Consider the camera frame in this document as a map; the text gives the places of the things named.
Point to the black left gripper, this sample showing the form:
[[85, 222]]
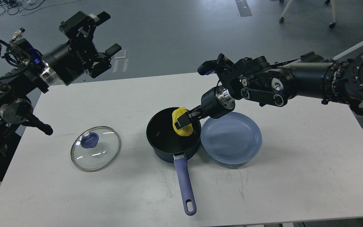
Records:
[[65, 63]]

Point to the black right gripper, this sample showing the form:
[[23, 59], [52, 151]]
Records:
[[214, 104]]

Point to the yellow potato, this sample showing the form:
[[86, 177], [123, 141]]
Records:
[[180, 124]]

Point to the glass pot lid blue knob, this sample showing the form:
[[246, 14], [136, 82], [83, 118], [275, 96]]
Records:
[[95, 149]]

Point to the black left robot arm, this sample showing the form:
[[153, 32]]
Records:
[[24, 69]]

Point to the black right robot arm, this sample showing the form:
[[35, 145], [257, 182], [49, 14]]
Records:
[[259, 81]]

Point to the dark blue saucepan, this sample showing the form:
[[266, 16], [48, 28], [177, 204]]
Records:
[[175, 149]]

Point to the blue plate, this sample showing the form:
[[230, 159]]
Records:
[[233, 139]]

